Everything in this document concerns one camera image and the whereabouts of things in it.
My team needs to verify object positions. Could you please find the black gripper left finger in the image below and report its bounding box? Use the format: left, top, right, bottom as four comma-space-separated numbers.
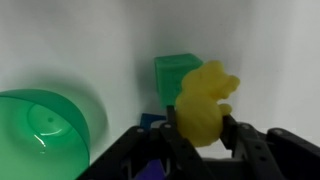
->
160, 105, 214, 180

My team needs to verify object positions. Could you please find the green cube block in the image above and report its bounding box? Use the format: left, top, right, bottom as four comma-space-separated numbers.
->
154, 53, 203, 108

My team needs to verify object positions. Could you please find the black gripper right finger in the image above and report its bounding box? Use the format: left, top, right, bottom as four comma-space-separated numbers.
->
220, 115, 320, 180

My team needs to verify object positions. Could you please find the green translucent plastic bowl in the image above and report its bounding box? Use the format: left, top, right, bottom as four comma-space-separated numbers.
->
0, 89, 90, 180

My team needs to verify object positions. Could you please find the dark blue cube block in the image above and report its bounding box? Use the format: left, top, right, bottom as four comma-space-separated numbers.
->
140, 113, 166, 129

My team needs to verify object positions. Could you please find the purple spiky ball figure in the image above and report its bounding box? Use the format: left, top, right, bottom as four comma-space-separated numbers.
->
135, 159, 165, 180

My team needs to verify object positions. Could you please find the yellow bear figure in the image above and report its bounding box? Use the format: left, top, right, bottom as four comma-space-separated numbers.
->
176, 60, 240, 147

